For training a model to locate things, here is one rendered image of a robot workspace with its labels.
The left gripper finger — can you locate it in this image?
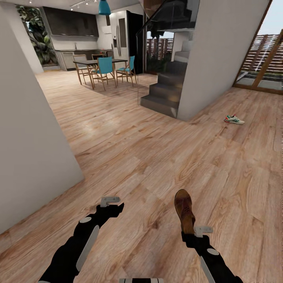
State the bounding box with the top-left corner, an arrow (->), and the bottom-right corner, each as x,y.
118,203 -> 124,214

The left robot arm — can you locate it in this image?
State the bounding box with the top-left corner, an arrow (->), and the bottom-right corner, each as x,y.
37,197 -> 124,283

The sandal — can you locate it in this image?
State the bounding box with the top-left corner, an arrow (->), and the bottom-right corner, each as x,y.
174,189 -> 195,234

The gym shoe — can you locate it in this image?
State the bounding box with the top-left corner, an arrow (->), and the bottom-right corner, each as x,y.
224,115 -> 244,125

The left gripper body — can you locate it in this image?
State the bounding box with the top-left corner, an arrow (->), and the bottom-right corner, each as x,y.
96,205 -> 118,222

